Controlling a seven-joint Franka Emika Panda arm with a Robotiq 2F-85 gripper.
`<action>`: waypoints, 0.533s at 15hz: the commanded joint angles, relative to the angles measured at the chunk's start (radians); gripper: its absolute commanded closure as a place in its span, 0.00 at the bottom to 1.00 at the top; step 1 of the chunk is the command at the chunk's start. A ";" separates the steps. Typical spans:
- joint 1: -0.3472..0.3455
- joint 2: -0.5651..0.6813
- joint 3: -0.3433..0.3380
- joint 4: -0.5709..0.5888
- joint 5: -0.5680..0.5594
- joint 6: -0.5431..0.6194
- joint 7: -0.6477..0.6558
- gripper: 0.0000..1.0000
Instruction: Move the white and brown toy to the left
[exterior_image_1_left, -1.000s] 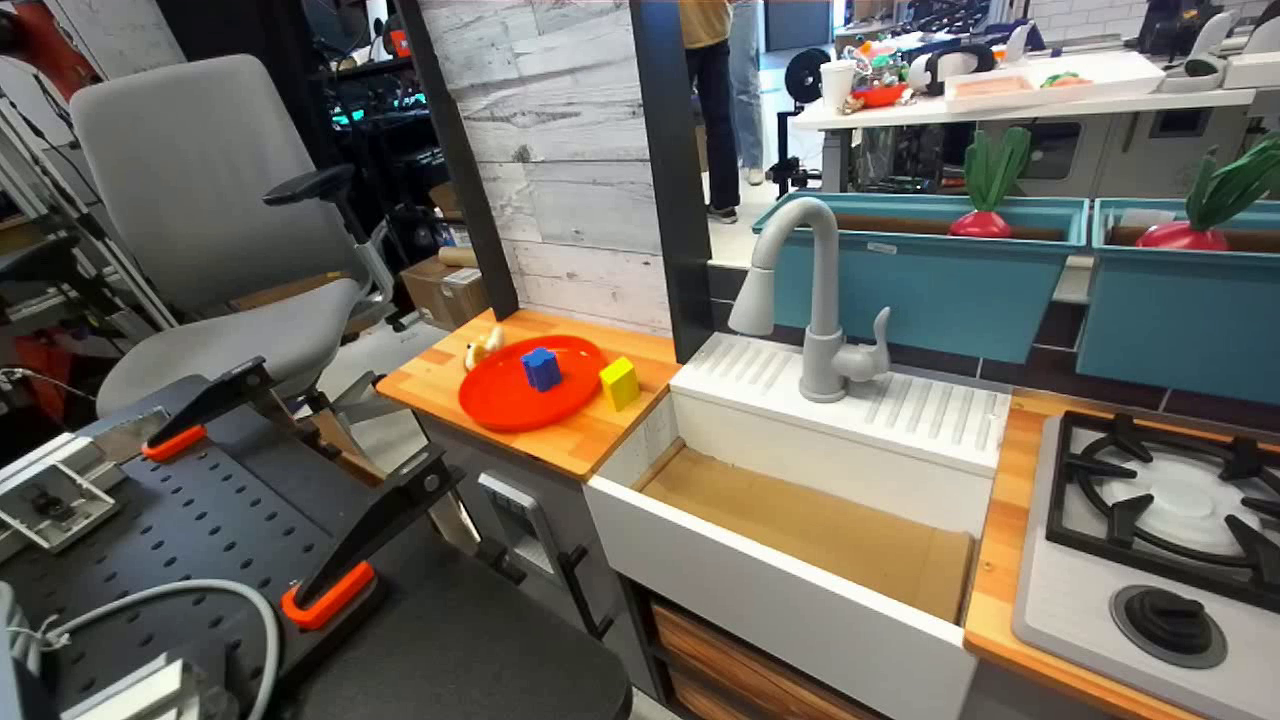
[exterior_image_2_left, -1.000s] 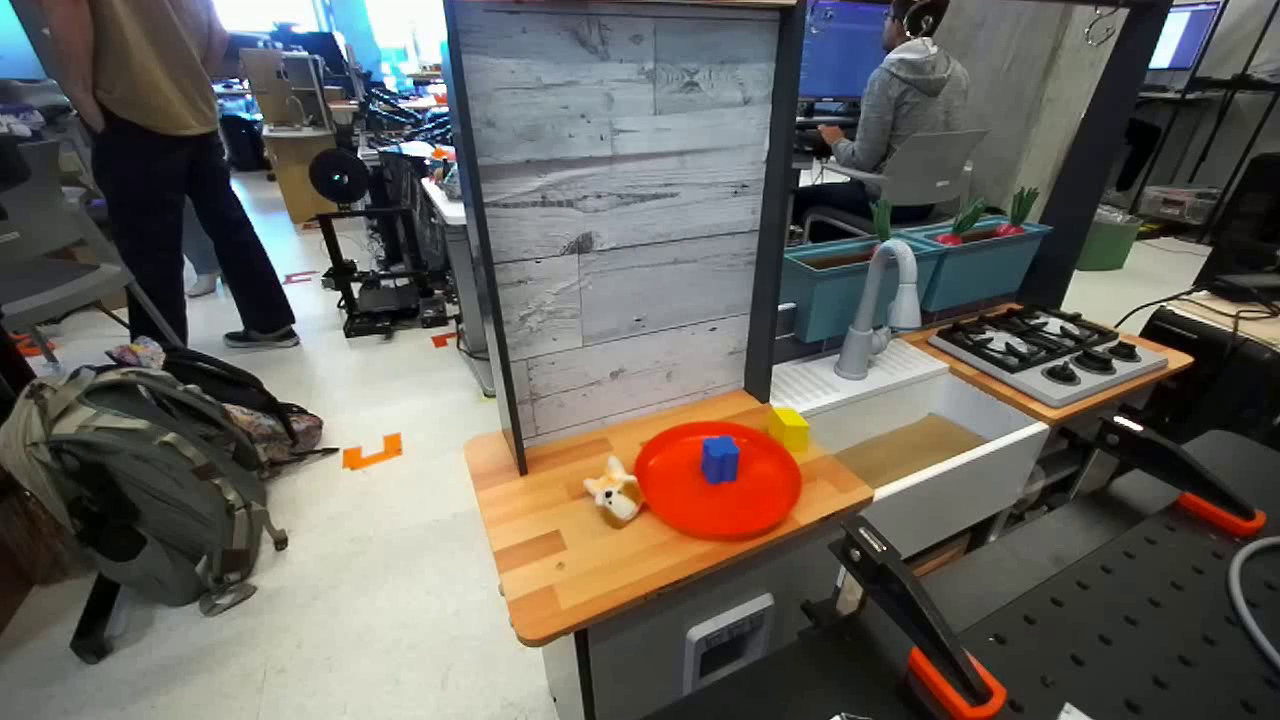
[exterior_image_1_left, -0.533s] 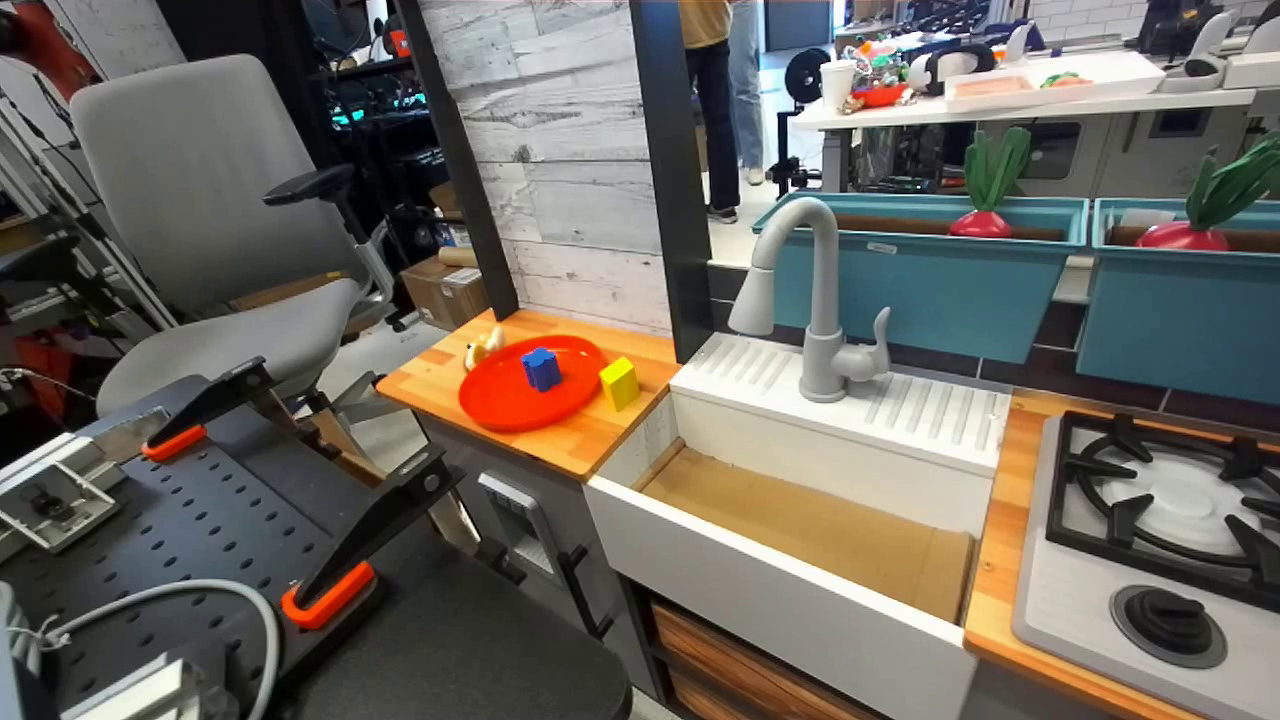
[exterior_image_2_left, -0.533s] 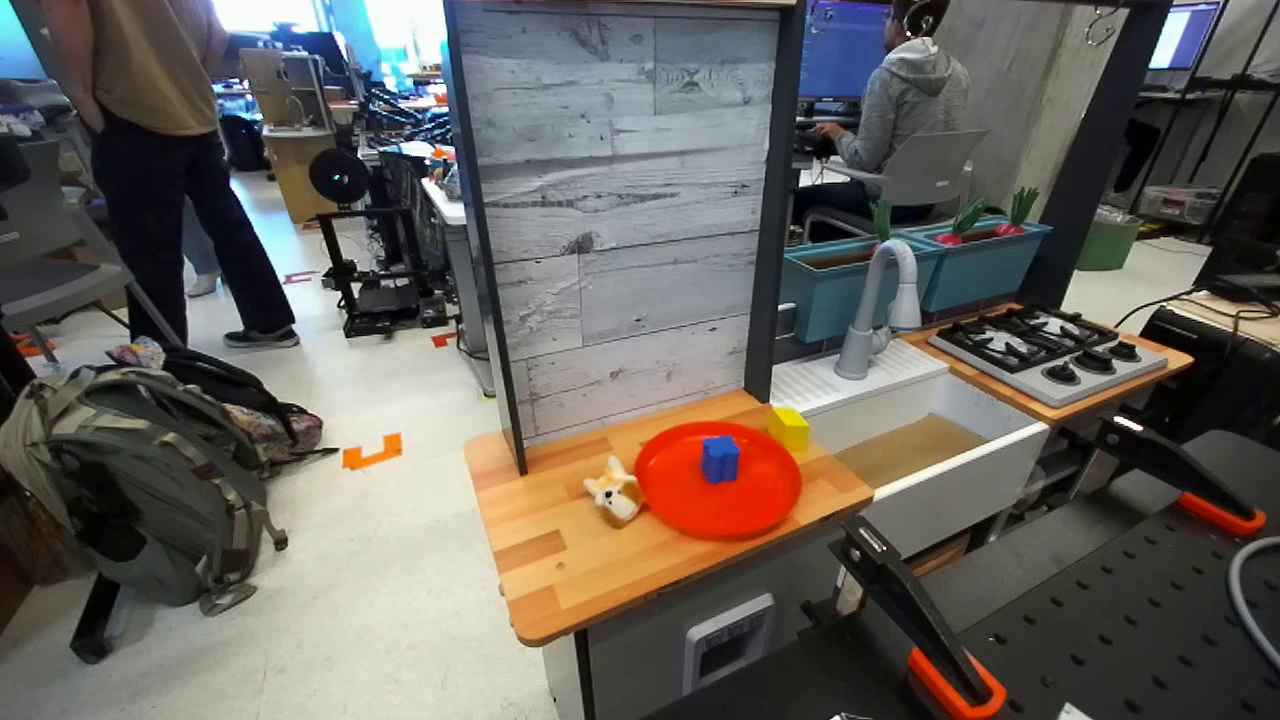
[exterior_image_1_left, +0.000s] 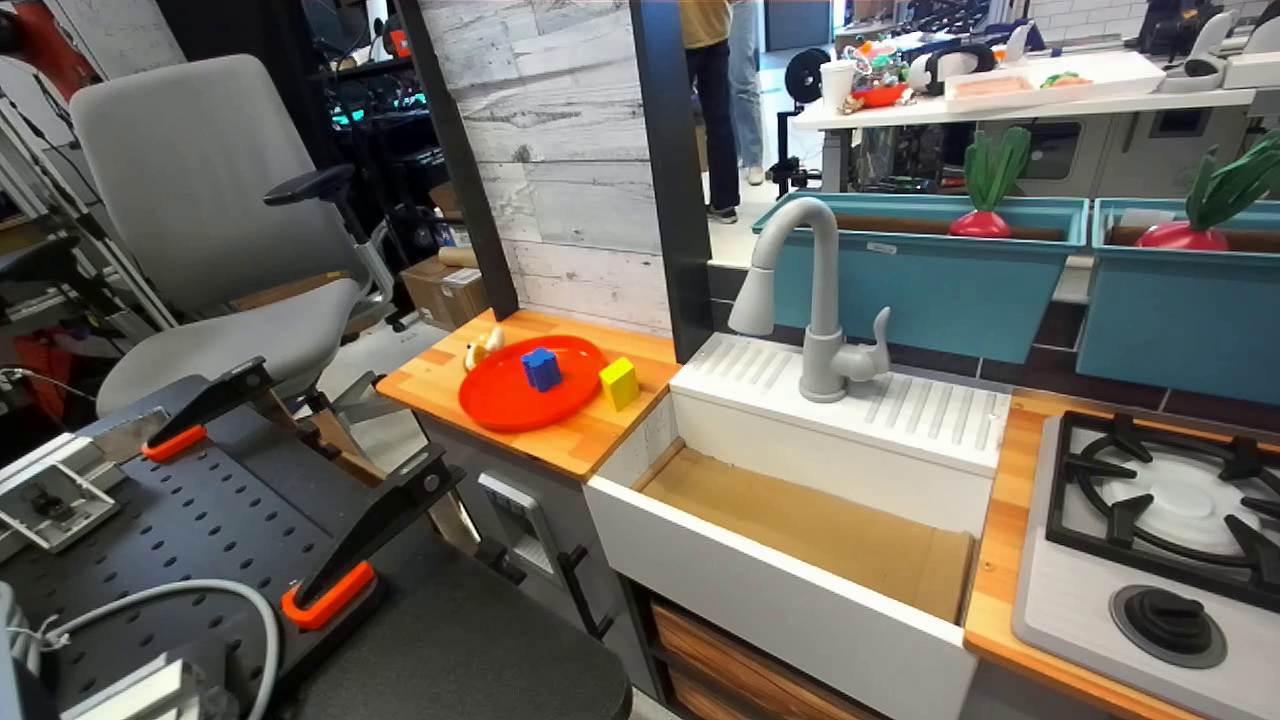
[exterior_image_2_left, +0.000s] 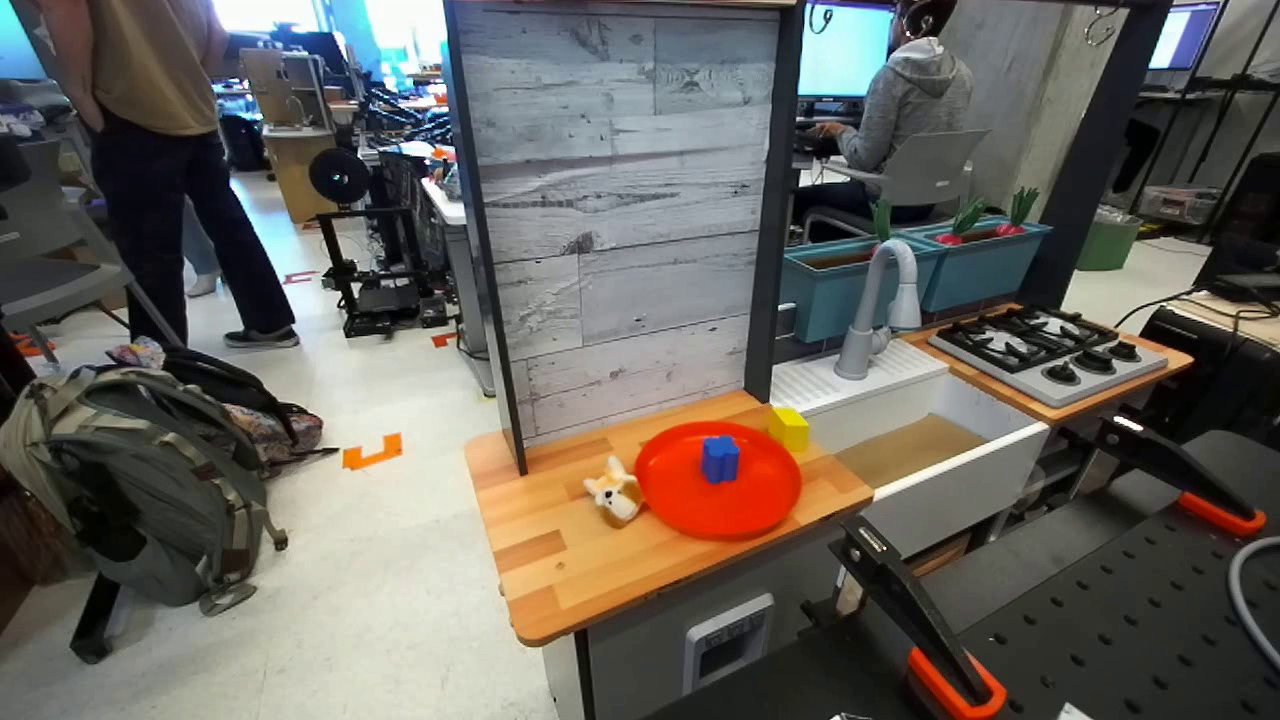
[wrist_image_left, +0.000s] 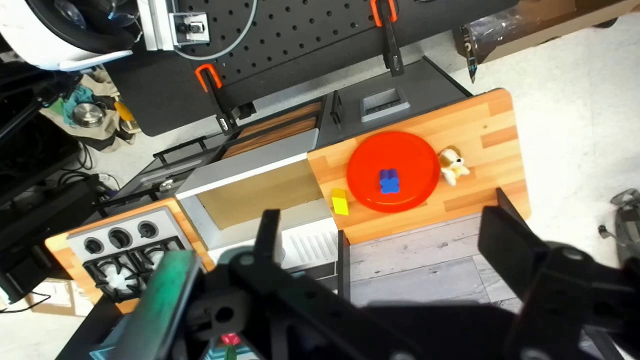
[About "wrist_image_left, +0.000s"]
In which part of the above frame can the dark cylindrical pole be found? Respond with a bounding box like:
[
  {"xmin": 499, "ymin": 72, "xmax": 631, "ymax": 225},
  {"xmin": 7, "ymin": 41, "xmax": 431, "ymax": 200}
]
[{"xmin": 452, "ymin": 0, "xmax": 640, "ymax": 85}]

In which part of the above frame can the silver metal bracket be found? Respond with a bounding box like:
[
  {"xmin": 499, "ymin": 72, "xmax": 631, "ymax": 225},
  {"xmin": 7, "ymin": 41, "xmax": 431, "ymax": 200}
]
[{"xmin": 135, "ymin": 0, "xmax": 212, "ymax": 52}]

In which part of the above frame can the black pegboard panel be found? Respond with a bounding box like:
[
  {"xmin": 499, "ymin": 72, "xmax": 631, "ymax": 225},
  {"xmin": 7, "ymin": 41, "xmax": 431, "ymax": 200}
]
[{"xmin": 108, "ymin": 0, "xmax": 521, "ymax": 138}]

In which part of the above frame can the grey metal caster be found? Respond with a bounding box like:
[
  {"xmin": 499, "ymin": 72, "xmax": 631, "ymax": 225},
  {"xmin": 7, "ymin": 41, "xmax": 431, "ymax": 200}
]
[{"xmin": 596, "ymin": 186, "xmax": 640, "ymax": 268}]

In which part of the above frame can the white and brown toy dog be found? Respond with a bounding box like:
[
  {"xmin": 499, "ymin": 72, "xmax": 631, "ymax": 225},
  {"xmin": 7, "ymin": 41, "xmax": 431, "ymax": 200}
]
[{"xmin": 436, "ymin": 146, "xmax": 472, "ymax": 188}]

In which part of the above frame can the wooden toy kitchen counter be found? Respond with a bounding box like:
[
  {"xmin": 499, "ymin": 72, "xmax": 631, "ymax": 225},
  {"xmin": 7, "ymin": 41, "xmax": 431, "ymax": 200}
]
[{"xmin": 44, "ymin": 87, "xmax": 532, "ymax": 316}]

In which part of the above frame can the orange black bar clamp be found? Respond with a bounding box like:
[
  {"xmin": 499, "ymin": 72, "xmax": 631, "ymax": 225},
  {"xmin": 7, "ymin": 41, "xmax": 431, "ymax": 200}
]
[
  {"xmin": 368, "ymin": 0, "xmax": 405, "ymax": 79},
  {"xmin": 194, "ymin": 62, "xmax": 239, "ymax": 134}
]

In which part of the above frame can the grey cable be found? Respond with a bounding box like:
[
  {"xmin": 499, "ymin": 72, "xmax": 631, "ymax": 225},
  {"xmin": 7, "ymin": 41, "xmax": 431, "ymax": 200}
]
[{"xmin": 167, "ymin": 0, "xmax": 260, "ymax": 65}]

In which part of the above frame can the yellow toy block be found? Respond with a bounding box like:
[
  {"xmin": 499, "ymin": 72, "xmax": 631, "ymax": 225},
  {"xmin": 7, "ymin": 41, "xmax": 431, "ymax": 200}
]
[{"xmin": 329, "ymin": 188, "xmax": 351, "ymax": 218}]

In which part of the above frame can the silver toy sink basin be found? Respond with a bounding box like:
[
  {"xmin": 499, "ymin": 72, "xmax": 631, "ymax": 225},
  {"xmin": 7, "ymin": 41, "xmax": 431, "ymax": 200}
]
[{"xmin": 173, "ymin": 129, "xmax": 348, "ymax": 251}]

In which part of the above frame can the blue toy block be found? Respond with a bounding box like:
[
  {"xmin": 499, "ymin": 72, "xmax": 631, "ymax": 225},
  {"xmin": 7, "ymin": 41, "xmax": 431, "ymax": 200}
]
[{"xmin": 377, "ymin": 169, "xmax": 401, "ymax": 196}]

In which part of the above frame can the red plastic plate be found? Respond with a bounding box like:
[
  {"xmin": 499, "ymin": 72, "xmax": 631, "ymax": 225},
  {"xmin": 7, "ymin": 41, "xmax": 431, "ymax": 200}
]
[{"xmin": 345, "ymin": 130, "xmax": 442, "ymax": 215}]

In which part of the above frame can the small metal bowl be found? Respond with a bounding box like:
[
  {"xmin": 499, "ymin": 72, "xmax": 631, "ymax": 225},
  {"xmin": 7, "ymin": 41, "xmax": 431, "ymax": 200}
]
[{"xmin": 70, "ymin": 98, "xmax": 108, "ymax": 130}]

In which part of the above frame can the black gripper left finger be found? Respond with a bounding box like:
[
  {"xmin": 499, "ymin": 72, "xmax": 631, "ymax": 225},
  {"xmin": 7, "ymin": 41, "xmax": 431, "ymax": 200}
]
[{"xmin": 252, "ymin": 209, "xmax": 282, "ymax": 267}]

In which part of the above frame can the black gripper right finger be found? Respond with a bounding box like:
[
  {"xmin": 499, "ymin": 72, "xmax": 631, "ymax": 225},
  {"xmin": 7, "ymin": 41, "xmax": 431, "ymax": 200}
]
[{"xmin": 475, "ymin": 188, "xmax": 551, "ymax": 297}]

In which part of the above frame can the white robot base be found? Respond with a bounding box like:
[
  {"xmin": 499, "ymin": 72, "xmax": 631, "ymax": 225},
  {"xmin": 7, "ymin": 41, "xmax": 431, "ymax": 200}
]
[{"xmin": 0, "ymin": 0, "xmax": 143, "ymax": 74}]

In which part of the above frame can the grey toy stove top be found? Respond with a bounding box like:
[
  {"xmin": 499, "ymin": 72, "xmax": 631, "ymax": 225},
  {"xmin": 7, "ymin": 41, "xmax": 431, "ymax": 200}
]
[{"xmin": 66, "ymin": 206, "xmax": 203, "ymax": 304}]

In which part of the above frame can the grey vent box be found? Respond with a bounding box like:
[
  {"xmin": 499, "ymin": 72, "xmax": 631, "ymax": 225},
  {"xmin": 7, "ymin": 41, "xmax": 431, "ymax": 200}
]
[{"xmin": 357, "ymin": 87, "xmax": 412, "ymax": 127}]

